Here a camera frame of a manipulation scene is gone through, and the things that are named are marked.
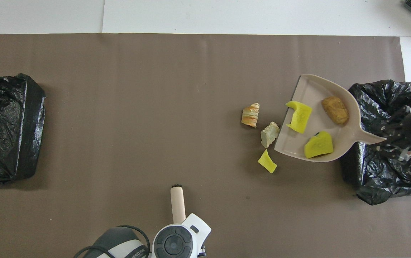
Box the empty black bagged bin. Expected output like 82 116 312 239
0 73 46 184

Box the crumpled black bagged bin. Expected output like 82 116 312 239
337 80 411 205

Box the notched yellow sponge piece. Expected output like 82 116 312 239
285 101 313 134

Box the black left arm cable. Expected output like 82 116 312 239
73 225 151 258

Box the large toy croissant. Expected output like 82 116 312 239
241 103 260 127

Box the small yellow sponge piece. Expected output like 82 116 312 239
257 149 277 174

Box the beige hand brush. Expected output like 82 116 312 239
170 185 187 225

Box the yellow sponge wedge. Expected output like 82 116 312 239
304 131 334 159

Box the beige plastic dustpan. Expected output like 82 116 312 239
274 74 387 163

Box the brown paper table mat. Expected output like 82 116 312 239
0 33 411 258

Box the brown bread roll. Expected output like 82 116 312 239
321 95 350 125

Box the pale bread chunk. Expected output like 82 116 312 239
261 121 280 148

